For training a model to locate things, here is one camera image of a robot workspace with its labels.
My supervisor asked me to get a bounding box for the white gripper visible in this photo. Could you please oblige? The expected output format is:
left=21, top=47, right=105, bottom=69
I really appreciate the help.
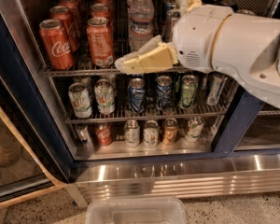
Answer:
left=115, top=0, right=233, bottom=75

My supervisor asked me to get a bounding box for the clear plastic water bottle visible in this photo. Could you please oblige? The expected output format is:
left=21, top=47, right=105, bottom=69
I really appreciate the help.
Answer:
left=129, top=0, right=154, bottom=51

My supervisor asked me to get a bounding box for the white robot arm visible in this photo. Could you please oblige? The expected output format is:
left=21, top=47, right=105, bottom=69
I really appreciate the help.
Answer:
left=115, top=0, right=280, bottom=109

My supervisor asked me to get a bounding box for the green middle shelf can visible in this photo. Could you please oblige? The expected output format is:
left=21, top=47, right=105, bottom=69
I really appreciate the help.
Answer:
left=178, top=75, right=199, bottom=109

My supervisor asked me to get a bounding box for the middle shelf blue can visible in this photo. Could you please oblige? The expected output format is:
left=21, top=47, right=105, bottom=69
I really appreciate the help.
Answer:
left=128, top=77, right=146, bottom=113

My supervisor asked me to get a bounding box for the silver middle shelf can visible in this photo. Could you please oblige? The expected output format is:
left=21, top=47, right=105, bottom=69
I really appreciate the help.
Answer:
left=206, top=73, right=227, bottom=105

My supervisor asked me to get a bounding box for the stainless steel fridge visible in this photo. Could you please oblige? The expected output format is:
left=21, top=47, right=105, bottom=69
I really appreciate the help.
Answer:
left=0, top=0, right=280, bottom=206

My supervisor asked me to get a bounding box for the open glass fridge door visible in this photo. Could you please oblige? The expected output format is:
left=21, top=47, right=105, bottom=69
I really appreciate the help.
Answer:
left=0, top=78, right=65, bottom=209

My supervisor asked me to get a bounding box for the front silver energy can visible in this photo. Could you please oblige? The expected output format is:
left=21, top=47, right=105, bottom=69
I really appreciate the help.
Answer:
left=164, top=9, right=181, bottom=42

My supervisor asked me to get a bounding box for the front orange soda can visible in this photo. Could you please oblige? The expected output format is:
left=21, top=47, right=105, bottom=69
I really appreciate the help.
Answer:
left=87, top=17, right=114, bottom=67

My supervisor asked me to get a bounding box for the front blue can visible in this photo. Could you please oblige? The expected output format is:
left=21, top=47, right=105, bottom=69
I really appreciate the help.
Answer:
left=236, top=9, right=257, bottom=16

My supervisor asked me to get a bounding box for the white 7up can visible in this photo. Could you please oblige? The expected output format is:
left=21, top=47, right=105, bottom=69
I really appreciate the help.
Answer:
left=68, top=82, right=92, bottom=119
left=94, top=78, right=115, bottom=115

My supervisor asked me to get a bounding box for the bottom right white can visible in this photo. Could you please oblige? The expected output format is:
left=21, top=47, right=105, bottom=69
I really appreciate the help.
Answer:
left=185, top=117, right=203, bottom=142

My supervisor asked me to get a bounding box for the bottom gold can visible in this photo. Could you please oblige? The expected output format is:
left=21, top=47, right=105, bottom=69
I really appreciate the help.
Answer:
left=162, top=119, right=178, bottom=145

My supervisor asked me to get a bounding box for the left white 7UP can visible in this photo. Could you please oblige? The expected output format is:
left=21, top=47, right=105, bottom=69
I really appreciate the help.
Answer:
left=68, top=82, right=92, bottom=119

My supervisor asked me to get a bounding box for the front left Coca-Cola can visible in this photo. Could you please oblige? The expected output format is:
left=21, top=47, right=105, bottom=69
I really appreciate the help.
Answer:
left=39, top=19, right=75, bottom=70

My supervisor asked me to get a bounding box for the bottom red Coke can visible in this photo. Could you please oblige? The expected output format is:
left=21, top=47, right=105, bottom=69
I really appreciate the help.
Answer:
left=95, top=122, right=112, bottom=146

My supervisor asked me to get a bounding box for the bottom silver can left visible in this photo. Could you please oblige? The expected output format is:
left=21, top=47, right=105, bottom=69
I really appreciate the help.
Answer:
left=75, top=123, right=92, bottom=149

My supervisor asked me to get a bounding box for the clear plastic bin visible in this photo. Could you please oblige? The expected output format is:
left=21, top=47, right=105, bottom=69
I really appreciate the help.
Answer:
left=85, top=198, right=189, bottom=224

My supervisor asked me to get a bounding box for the top wire shelf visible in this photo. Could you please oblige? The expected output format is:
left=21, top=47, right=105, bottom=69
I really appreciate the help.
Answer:
left=40, top=0, right=272, bottom=78

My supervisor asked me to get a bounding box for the wire shelf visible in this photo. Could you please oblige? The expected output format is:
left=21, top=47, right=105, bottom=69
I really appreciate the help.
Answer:
left=40, top=0, right=272, bottom=78
left=53, top=74, right=239, bottom=124

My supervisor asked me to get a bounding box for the middle wire shelf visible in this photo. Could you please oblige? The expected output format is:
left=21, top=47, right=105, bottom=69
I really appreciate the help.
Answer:
left=53, top=74, right=239, bottom=124

